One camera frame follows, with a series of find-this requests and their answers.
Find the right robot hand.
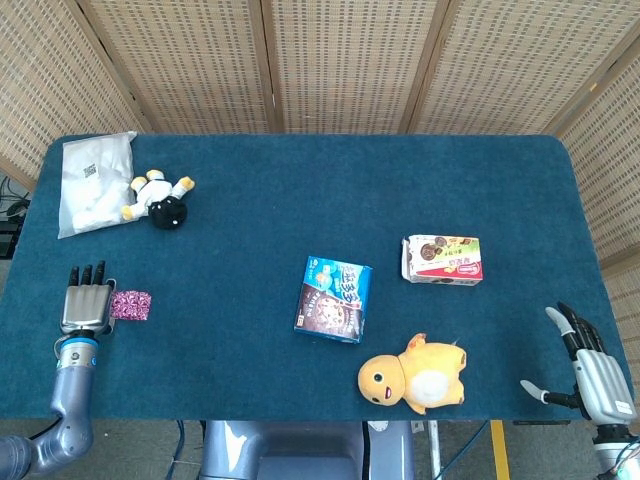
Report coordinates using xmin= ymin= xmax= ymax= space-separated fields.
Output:
xmin=519 ymin=301 xmax=636 ymax=426

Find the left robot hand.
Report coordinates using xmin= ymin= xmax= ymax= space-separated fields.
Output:
xmin=59 ymin=259 xmax=120 ymax=335

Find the pink patterned parallelogram tile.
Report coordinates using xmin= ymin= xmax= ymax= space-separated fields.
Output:
xmin=110 ymin=289 xmax=153 ymax=322

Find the white plastic bag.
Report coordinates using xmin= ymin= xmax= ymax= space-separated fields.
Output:
xmin=57 ymin=130 xmax=139 ymax=240

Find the white green red biscuit box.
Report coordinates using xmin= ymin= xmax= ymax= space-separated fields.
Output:
xmin=399 ymin=234 xmax=485 ymax=287

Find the blue chocolate chip cookie box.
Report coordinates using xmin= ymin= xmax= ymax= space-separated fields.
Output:
xmin=293 ymin=255 xmax=374 ymax=345

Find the woven rattan screen panel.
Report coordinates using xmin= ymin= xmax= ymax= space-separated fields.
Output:
xmin=542 ymin=29 xmax=640 ymax=271
xmin=77 ymin=0 xmax=284 ymax=135
xmin=0 ymin=0 xmax=154 ymax=191
xmin=262 ymin=0 xmax=454 ymax=135
xmin=599 ymin=259 xmax=640 ymax=361
xmin=409 ymin=0 xmax=640 ymax=136

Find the black headed white plush doll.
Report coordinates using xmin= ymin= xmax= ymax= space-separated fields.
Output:
xmin=120 ymin=169 xmax=197 ymax=231

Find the white metal pole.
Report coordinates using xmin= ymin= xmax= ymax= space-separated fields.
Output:
xmin=428 ymin=419 xmax=442 ymax=480

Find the yellow plush dinosaur toy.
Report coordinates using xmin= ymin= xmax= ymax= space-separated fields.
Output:
xmin=356 ymin=333 xmax=468 ymax=416

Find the grey blue robot torso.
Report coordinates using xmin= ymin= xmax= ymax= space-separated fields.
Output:
xmin=199 ymin=419 xmax=416 ymax=480

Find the black cable bundle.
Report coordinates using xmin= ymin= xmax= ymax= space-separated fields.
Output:
xmin=0 ymin=174 xmax=31 ymax=221

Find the blue cable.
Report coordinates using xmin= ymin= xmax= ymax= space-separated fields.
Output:
xmin=167 ymin=419 xmax=187 ymax=480
xmin=439 ymin=419 xmax=490 ymax=480

